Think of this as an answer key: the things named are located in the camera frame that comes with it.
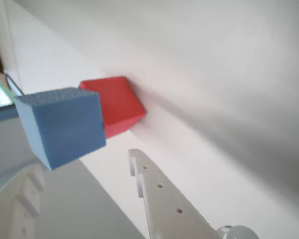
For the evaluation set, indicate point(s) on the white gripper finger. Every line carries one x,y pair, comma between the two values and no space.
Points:
169,211
10,211

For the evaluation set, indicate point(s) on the blue foam cube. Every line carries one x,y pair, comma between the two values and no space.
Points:
64,129

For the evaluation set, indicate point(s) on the red foam cube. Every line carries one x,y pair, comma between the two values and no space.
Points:
119,104

